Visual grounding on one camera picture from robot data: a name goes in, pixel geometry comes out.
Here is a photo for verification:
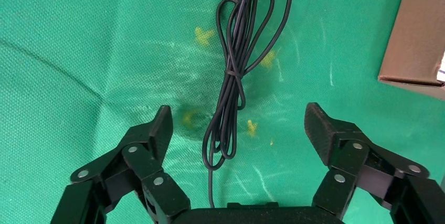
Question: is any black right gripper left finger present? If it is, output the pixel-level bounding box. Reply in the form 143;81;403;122
50;104;191;224

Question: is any orange cardboard box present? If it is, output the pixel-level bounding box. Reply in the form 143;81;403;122
378;0;445;101

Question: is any green table mat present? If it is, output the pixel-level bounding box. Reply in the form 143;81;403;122
0;0;445;224

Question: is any black cable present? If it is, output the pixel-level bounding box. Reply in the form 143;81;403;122
202;0;296;210

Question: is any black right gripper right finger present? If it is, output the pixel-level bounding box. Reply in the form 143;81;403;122
304;102;445;224

